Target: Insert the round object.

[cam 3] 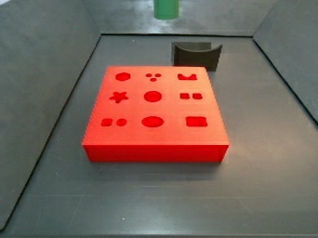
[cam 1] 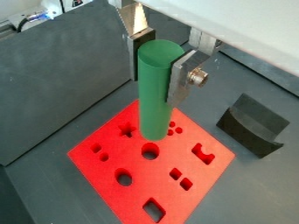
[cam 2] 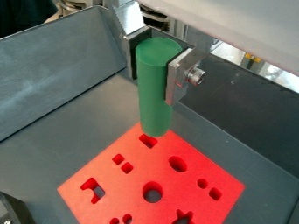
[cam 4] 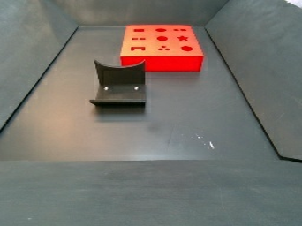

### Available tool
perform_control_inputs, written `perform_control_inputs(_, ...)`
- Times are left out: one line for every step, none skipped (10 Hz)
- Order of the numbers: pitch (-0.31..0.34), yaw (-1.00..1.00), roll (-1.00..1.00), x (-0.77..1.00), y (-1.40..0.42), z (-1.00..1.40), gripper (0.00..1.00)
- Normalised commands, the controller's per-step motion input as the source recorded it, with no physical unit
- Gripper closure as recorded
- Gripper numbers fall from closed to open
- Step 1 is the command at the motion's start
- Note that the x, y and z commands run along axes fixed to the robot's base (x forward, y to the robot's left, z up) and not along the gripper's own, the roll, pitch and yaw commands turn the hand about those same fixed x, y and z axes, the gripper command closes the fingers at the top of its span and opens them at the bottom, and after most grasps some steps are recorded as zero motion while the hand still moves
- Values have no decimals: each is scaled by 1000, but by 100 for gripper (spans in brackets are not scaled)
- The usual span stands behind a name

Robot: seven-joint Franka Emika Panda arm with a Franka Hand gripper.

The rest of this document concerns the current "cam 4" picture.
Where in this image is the red shape sorter box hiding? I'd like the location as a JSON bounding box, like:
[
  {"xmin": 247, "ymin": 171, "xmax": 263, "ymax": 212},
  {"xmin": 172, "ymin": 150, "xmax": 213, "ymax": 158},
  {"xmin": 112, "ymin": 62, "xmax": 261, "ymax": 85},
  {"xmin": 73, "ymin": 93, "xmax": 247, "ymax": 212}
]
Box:
[{"xmin": 120, "ymin": 25, "xmax": 204, "ymax": 72}]

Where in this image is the black curved holder bracket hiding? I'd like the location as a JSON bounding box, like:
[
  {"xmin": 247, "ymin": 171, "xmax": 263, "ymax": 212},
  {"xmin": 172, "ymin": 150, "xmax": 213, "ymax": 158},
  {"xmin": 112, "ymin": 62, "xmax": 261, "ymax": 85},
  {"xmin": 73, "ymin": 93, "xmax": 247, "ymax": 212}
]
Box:
[{"xmin": 89, "ymin": 61, "xmax": 145, "ymax": 105}]

